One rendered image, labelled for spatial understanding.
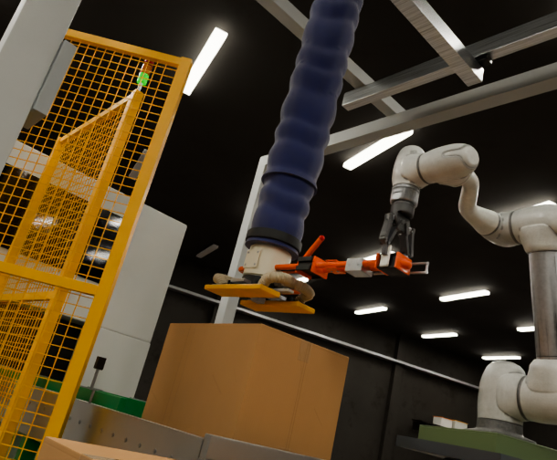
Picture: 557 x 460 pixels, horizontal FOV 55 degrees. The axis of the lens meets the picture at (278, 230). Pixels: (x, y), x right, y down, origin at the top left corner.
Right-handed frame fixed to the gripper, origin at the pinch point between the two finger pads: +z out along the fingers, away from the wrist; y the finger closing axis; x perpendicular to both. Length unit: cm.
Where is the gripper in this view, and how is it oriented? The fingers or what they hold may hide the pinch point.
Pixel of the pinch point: (394, 263)
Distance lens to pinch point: 172.0
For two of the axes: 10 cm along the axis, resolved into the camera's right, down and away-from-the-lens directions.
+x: 6.7, -1.1, -7.3
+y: -7.1, -4.0, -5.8
